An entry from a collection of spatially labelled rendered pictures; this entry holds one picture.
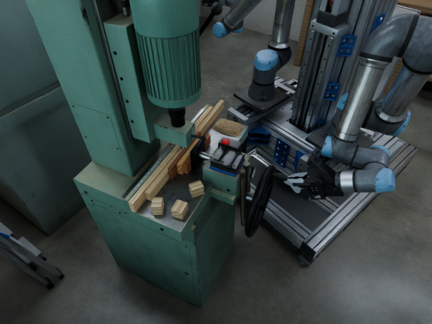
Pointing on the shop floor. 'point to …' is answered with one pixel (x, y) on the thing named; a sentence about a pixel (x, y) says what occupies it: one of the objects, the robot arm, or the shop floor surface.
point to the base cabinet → (168, 250)
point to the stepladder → (26, 256)
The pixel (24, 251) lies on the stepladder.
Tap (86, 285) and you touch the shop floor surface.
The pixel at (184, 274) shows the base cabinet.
